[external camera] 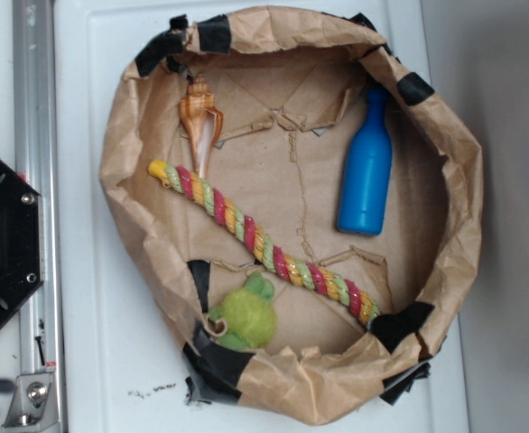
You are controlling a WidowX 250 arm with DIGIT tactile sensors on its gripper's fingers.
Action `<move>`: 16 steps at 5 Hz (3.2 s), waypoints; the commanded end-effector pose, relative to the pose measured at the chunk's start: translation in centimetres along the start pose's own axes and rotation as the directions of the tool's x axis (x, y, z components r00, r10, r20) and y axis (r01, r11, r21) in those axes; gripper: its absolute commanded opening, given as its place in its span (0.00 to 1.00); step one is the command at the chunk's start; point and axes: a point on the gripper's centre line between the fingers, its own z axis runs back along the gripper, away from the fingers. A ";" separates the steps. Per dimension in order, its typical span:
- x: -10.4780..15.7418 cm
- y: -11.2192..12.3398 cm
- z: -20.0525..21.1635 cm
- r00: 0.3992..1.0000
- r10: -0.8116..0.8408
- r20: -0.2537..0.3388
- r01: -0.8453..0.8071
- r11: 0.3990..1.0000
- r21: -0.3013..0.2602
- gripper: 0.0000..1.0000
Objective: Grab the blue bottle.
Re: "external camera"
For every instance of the blue plastic bottle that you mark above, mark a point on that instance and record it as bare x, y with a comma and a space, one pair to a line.
367, 172

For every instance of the brown paper bag bin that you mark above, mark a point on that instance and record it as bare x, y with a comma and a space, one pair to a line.
291, 85

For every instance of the green plush toy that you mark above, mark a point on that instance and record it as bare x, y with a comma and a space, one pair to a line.
246, 317

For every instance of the orange conch seashell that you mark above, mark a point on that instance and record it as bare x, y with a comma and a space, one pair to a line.
202, 121

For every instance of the multicolour twisted rope toy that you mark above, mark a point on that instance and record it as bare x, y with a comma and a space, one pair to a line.
259, 243

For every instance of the aluminium extrusion rail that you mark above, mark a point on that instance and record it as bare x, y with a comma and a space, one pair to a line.
41, 326

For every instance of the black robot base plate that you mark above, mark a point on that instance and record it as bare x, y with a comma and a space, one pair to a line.
20, 246

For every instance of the metal corner bracket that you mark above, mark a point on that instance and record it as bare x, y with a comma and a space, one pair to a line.
33, 407

